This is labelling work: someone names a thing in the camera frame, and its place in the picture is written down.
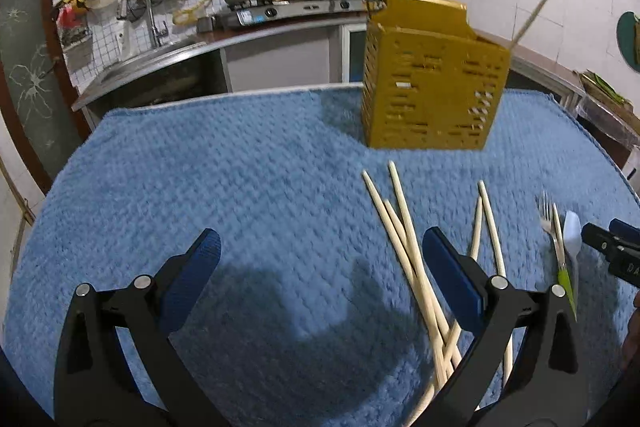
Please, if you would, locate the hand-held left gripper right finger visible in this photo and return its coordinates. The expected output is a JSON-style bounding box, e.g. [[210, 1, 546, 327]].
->
[[415, 228, 586, 427]]

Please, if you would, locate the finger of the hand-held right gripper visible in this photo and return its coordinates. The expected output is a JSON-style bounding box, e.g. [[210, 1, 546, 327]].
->
[[581, 222, 640, 263], [610, 218, 640, 244]]

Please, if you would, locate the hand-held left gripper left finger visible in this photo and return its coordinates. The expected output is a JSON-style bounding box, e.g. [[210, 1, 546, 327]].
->
[[54, 228, 228, 427]]

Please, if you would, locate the light blue plastic spoon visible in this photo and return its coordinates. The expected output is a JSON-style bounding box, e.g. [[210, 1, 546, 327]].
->
[[562, 210, 583, 303]]

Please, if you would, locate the steel fork with green handle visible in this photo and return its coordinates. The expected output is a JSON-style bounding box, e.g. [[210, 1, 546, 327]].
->
[[537, 191, 579, 323]]

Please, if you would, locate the yellow plastic utensil holder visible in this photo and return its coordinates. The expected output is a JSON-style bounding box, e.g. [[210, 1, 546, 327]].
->
[[361, 0, 512, 152]]

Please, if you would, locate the person's right hand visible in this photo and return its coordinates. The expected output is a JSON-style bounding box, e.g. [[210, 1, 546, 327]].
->
[[621, 294, 640, 370]]

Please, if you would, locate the blue textured mat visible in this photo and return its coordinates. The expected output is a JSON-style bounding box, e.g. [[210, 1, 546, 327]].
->
[[2, 87, 640, 427]]

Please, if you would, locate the box of vegetables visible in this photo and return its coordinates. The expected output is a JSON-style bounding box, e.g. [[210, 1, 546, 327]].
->
[[575, 69, 640, 110]]

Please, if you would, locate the green round object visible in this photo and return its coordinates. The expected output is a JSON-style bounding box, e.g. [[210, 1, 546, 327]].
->
[[616, 11, 640, 72]]

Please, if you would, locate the steel sink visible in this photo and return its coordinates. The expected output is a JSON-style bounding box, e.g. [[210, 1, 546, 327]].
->
[[95, 39, 221, 88]]

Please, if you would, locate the kitchen counter cabinet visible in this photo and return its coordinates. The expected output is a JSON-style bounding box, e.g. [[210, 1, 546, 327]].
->
[[72, 14, 373, 118]]

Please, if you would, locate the steel faucet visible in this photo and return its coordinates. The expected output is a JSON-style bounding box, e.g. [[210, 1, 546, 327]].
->
[[144, 0, 169, 48]]

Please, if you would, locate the brown framed glass door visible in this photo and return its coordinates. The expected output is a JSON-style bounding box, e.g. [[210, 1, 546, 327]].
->
[[0, 0, 92, 194]]

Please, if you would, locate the steel gas stove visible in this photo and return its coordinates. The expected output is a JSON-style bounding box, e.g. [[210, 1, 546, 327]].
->
[[215, 0, 386, 30]]

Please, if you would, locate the red bag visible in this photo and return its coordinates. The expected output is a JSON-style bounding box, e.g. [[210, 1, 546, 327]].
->
[[56, 0, 91, 32]]

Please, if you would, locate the wire wall basket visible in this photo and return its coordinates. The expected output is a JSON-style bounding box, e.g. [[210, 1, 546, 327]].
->
[[60, 29, 94, 54]]

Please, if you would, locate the yellow hose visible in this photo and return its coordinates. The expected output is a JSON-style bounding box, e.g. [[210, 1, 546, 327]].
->
[[172, 0, 217, 26]]

